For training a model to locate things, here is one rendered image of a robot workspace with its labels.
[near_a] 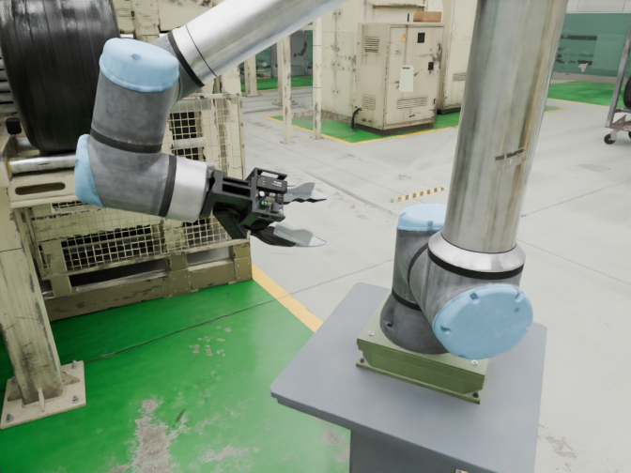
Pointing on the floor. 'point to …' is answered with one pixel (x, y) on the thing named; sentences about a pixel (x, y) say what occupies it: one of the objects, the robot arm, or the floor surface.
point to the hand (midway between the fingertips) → (317, 221)
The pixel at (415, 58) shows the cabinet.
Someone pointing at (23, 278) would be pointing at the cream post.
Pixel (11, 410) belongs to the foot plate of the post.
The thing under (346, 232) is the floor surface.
